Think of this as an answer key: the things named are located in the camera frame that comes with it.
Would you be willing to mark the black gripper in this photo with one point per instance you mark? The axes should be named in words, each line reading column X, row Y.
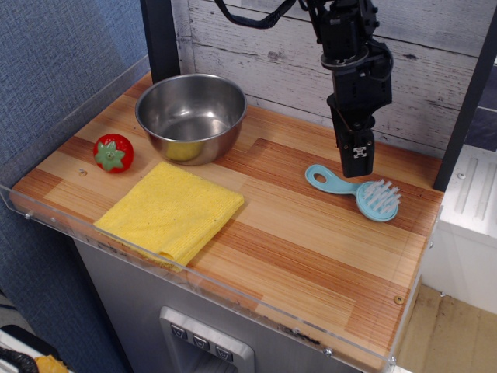
column 361, row 86

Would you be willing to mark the light blue brush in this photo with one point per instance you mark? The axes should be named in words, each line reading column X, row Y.
column 376, row 200

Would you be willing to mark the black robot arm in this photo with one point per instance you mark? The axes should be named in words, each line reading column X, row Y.
column 345, row 27

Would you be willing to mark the yellow folded cloth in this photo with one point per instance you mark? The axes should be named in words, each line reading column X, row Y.
column 171, row 213

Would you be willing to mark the stainless steel bowl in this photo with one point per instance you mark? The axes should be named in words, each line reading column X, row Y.
column 192, row 119

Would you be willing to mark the white toy sink counter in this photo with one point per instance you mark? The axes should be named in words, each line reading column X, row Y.
column 461, row 258

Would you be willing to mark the red toy strawberry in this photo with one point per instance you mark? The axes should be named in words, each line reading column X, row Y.
column 113, row 153

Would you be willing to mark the grey dispenser button panel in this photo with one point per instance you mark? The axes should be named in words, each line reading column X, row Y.
column 196, row 347

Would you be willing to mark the grey toy fridge cabinet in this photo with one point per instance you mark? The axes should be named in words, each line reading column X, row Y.
column 133, row 293

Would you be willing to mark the black and yellow object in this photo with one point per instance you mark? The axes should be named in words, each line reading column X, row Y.
column 25, row 363

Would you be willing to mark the black right frame post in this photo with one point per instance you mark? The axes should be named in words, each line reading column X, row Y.
column 482, row 71

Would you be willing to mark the black frame post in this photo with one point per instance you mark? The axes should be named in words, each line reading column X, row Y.
column 160, row 33
column 482, row 71

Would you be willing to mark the black left frame post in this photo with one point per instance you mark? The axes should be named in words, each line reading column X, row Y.
column 160, row 33

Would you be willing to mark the clear acrylic guard rail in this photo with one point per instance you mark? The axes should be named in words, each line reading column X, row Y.
column 41, row 270

